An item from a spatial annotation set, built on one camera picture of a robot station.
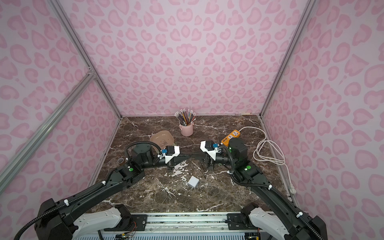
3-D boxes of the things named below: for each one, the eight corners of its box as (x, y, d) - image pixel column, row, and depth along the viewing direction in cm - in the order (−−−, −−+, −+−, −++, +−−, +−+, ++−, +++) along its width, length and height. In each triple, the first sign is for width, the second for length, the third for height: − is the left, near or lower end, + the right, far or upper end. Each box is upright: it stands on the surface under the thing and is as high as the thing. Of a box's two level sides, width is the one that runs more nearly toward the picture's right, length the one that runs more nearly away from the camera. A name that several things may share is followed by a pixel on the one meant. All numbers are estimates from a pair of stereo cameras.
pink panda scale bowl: (151, 149, 103) (148, 144, 98) (154, 135, 110) (152, 130, 105) (173, 149, 103) (172, 143, 98) (175, 135, 110) (174, 130, 105)
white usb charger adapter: (187, 184, 87) (187, 183, 86) (191, 176, 90) (191, 175, 89) (195, 188, 86) (195, 187, 84) (199, 180, 89) (199, 179, 87)
